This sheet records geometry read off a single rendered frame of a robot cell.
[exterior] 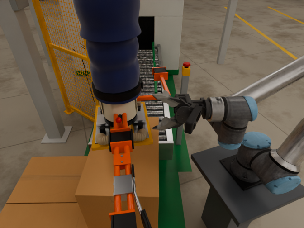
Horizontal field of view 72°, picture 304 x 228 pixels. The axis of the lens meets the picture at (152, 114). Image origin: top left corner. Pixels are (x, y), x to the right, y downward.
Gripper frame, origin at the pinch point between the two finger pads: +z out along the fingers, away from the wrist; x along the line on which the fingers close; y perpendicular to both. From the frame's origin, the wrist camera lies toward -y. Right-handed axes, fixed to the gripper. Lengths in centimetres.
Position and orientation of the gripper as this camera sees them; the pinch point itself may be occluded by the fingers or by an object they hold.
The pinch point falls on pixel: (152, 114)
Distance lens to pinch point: 73.5
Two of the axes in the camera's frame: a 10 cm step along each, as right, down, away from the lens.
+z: -10.0, 0.2, -0.2
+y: -0.3, -6.2, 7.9
